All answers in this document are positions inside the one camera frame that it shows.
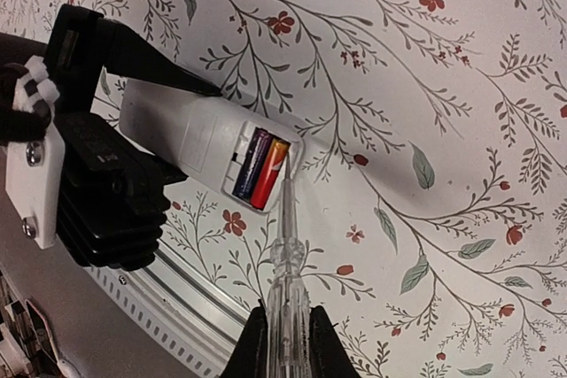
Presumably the purple battery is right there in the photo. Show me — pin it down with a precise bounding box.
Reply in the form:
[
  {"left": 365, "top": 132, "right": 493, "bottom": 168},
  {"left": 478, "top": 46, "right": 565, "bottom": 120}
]
[{"left": 232, "top": 128, "right": 273, "bottom": 200}]

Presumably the white remote control back up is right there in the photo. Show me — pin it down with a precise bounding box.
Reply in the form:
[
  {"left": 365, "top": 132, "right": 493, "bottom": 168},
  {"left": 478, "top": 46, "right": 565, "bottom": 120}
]
[{"left": 119, "top": 79, "right": 305, "bottom": 214}]

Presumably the clear handle screwdriver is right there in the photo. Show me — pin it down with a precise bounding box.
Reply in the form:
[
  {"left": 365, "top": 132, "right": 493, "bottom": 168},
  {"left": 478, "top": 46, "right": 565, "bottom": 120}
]
[{"left": 266, "top": 159, "right": 311, "bottom": 377}]

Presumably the floral tablecloth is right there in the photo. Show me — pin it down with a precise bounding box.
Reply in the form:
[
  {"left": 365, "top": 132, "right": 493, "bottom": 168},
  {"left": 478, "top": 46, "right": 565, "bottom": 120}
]
[{"left": 1, "top": 0, "right": 566, "bottom": 377}]

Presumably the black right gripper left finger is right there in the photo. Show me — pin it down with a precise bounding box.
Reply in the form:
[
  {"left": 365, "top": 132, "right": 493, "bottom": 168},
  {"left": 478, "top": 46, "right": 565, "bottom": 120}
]
[{"left": 221, "top": 301, "right": 268, "bottom": 378}]

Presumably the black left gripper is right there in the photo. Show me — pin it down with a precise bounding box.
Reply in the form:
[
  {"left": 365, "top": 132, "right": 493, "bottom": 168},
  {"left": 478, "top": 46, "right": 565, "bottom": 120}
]
[{"left": 43, "top": 4, "right": 221, "bottom": 214}]

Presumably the front aluminium rail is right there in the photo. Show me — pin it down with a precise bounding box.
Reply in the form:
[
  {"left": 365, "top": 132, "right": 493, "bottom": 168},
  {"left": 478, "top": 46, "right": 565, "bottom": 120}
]
[{"left": 86, "top": 244, "right": 248, "bottom": 377}]

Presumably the red orange battery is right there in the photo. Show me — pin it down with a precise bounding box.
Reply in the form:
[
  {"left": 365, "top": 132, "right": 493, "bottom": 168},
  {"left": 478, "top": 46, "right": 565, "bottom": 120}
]
[{"left": 250, "top": 139, "right": 290, "bottom": 210}]

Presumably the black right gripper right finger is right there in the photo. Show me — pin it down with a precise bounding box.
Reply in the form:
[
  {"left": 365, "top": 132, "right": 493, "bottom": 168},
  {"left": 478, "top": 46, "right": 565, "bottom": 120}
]
[{"left": 309, "top": 305, "right": 360, "bottom": 378}]

